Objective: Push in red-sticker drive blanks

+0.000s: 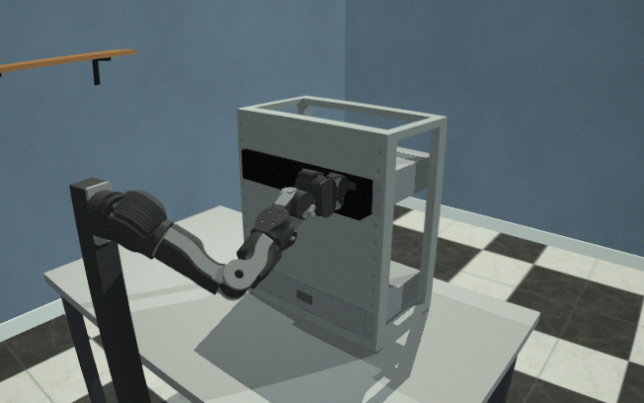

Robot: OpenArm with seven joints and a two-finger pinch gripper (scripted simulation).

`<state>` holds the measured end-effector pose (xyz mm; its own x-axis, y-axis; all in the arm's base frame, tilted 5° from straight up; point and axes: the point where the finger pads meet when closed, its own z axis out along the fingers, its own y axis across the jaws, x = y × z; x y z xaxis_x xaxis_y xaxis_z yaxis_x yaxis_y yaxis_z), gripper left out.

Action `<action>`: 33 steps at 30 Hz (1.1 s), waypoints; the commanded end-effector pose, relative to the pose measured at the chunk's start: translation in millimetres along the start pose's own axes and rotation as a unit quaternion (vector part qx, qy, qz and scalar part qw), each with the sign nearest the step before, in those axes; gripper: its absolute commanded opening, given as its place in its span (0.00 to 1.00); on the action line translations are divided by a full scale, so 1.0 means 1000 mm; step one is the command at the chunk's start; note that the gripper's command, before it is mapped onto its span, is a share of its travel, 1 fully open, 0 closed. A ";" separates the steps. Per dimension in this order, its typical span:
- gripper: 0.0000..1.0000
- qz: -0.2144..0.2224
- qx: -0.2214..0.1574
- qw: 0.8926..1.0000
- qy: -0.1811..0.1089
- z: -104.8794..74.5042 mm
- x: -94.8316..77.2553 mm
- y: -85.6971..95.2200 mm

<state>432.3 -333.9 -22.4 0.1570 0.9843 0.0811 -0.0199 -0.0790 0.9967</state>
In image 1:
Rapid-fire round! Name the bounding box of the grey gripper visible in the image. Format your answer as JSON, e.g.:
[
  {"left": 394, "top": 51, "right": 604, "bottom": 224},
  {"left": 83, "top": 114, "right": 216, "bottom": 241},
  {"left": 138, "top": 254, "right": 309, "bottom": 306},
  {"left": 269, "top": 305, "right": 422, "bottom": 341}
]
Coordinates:
[{"left": 294, "top": 168, "right": 357, "bottom": 217}]

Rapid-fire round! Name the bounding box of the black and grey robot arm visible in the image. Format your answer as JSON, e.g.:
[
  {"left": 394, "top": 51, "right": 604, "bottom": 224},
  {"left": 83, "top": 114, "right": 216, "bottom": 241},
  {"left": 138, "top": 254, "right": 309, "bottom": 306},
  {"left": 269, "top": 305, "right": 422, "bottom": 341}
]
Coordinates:
[{"left": 85, "top": 182, "right": 316, "bottom": 300}]

